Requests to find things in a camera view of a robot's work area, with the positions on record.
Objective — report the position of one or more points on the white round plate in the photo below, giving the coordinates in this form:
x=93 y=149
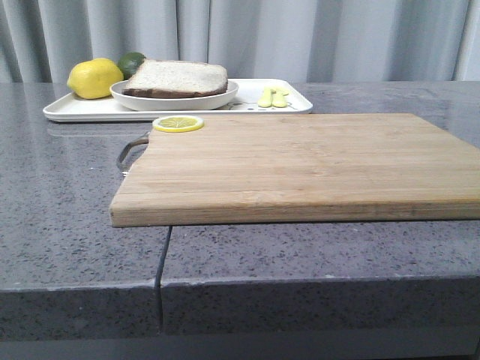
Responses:
x=159 y=104

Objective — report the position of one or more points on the bread slice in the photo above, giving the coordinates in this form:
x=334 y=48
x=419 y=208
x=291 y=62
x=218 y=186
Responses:
x=176 y=79

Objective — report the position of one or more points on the white bear tray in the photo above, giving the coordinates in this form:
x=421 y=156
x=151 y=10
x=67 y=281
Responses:
x=71 y=108

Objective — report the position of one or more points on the wooden cutting board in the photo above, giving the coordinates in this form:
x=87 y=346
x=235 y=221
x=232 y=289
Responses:
x=304 y=167

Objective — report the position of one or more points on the yellow plastic fork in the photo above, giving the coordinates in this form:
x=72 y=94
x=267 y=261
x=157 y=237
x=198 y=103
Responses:
x=266 y=97

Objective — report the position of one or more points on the lemon slice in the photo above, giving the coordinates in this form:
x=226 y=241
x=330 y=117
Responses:
x=178 y=123

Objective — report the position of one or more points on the yellow plastic knife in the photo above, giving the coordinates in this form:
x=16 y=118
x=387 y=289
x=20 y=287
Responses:
x=278 y=98

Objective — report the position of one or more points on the green lime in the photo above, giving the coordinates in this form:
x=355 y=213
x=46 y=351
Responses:
x=129 y=63

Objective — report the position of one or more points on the yellow lemon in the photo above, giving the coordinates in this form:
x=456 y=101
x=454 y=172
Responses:
x=92 y=79

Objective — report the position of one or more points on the grey curtain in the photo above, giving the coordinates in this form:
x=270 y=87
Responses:
x=299 y=41

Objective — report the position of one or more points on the metal cutting board handle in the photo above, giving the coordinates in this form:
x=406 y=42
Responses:
x=120 y=161

